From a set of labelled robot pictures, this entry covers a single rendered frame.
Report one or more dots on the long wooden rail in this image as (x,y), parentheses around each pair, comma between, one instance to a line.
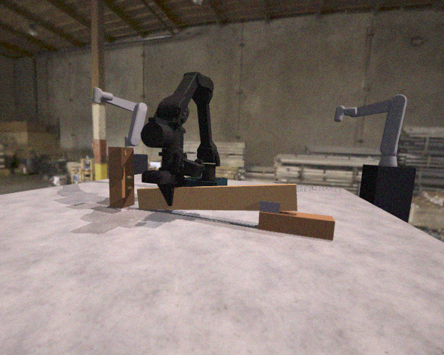
(244,198)

